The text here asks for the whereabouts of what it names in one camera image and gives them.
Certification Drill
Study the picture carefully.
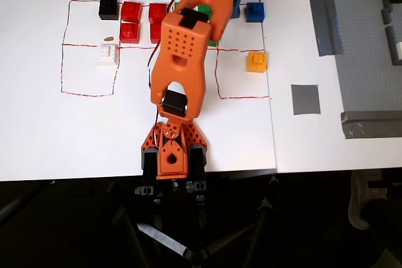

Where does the dark grey table clamp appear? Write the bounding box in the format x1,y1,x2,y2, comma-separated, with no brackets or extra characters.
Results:
187,144,208,194
141,148,158,196

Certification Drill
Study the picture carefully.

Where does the white lego block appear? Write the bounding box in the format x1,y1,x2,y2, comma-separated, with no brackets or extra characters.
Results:
95,43,119,67

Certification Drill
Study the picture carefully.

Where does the long dark grey brick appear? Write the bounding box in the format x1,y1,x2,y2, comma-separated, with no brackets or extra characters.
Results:
385,25,402,67

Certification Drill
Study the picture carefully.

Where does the yellow lego block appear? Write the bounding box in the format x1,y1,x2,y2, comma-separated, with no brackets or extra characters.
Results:
246,51,268,73

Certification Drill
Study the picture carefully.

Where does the grey lego baseplate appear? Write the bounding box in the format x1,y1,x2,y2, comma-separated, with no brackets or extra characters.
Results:
319,0,402,115

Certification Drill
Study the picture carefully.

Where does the black lego block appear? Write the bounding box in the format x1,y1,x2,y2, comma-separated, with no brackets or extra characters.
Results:
98,0,120,21

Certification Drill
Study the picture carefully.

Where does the red lego block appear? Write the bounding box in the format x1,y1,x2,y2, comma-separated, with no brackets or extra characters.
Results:
149,22,163,45
119,22,141,44
121,1,143,24
148,3,169,24

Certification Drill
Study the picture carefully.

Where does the grey shoe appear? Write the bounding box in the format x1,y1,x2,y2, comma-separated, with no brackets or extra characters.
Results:
347,170,389,231

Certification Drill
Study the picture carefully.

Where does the black tripod stand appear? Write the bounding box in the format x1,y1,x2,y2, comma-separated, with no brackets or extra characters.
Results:
109,173,283,268

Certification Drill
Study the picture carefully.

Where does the arm servo cable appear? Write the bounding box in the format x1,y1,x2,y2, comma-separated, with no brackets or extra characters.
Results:
146,0,202,149

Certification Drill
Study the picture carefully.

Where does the grey duct tape strip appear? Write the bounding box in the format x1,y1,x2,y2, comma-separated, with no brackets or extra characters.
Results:
340,110,402,140
308,0,345,58

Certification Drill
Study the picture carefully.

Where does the grey square tape marker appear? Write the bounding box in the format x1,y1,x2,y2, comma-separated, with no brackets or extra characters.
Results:
291,84,322,116

